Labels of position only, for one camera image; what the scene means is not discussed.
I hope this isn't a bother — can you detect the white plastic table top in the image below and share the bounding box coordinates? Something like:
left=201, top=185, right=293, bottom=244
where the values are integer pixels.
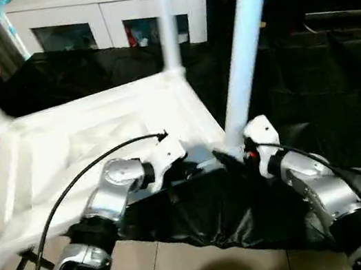
left=0, top=60, right=254, bottom=270

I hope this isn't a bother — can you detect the black plastic mat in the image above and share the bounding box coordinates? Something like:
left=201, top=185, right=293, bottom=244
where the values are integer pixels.
left=0, top=0, right=361, bottom=270

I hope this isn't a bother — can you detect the red bottle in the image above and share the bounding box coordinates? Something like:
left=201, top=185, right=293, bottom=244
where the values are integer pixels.
left=125, top=26, right=138, bottom=49

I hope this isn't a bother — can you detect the black flat monitor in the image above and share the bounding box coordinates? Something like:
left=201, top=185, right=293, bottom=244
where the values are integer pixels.
left=304, top=3, right=361, bottom=33

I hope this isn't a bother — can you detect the white cabinet with glass doors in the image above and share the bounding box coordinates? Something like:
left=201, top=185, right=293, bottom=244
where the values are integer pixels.
left=2, top=0, right=219, bottom=76

